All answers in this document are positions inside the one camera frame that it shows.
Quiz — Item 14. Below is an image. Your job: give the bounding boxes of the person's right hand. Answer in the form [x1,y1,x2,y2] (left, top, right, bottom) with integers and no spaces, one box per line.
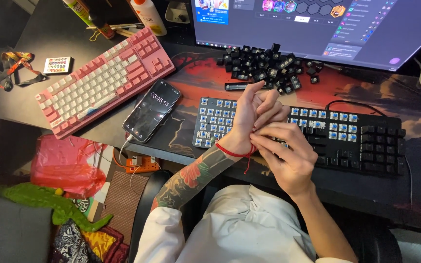
[249,122,319,198]

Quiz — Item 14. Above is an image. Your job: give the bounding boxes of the person's left hand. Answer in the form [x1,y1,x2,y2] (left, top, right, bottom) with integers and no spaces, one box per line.
[216,81,291,157]

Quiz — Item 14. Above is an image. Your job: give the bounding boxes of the red string bracelet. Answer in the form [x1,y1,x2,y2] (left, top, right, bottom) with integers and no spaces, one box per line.
[215,126,259,175]

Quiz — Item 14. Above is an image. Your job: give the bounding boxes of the pile of black keycaps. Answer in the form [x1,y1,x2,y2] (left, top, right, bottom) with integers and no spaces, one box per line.
[216,43,324,95]

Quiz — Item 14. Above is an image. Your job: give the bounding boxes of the black mechanical keyboard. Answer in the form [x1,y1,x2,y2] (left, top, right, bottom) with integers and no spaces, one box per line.
[192,96,407,177]

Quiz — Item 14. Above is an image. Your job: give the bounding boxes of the white shirt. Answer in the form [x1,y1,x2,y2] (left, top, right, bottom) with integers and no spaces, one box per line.
[134,184,354,263]

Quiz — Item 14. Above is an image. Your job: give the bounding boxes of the red and black desk mat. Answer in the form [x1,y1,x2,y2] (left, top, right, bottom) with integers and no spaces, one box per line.
[137,47,421,227]

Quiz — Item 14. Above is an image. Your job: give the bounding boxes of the computer monitor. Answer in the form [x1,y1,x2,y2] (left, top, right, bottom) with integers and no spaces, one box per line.
[190,0,421,72]

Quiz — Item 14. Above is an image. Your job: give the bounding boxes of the black smartphone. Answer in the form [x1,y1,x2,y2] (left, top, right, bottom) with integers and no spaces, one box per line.
[122,78,181,144]

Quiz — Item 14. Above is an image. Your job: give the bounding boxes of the orange power strip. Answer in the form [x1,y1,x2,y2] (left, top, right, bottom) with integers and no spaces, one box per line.
[124,155,161,174]

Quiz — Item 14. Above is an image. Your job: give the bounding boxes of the black chair armrest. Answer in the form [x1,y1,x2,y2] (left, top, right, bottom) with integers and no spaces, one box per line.
[353,217,403,263]
[128,169,175,263]

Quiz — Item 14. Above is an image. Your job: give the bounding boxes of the brown woven mat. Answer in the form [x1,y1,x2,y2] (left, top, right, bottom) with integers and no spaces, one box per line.
[100,170,150,246]

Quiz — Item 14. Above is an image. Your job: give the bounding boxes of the white bottle orange cap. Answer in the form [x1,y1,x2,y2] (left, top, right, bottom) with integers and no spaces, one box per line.
[130,0,168,37]

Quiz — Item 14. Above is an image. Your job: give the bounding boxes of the pink and white keyboard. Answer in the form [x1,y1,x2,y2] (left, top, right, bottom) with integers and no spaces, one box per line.
[35,27,176,140]

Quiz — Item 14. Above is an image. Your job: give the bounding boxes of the wooden sticks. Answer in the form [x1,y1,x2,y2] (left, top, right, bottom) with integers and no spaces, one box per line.
[86,23,146,38]

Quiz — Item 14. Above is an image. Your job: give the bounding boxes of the red plastic bag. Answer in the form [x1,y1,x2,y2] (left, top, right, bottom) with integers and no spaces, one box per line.
[30,134,106,200]

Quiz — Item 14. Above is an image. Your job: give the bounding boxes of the heap of patterned cloths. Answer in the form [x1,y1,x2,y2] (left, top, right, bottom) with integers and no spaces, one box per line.
[51,218,130,263]

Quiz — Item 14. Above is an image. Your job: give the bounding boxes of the green and yellow spray can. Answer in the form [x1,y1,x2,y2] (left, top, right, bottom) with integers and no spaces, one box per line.
[62,0,116,40]

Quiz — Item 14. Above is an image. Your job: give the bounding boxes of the small white box coloured dots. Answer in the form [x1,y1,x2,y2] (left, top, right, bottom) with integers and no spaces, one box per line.
[43,56,74,75]

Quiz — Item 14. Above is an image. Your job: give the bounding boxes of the green plush toy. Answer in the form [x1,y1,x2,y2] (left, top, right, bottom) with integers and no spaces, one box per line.
[0,183,115,233]

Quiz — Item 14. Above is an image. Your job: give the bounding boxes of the grey cushion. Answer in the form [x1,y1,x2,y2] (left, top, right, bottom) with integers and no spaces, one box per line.
[0,191,55,263]

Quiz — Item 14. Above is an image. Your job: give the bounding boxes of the black keyboard cable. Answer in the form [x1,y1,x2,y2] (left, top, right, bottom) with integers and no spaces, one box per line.
[325,99,387,117]

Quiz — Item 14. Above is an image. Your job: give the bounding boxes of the white charging cable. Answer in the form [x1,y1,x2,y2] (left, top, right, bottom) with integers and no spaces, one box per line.
[118,134,135,166]

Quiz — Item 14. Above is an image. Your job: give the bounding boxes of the colourful lanyard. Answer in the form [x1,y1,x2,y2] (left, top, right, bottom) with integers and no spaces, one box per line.
[0,51,47,92]

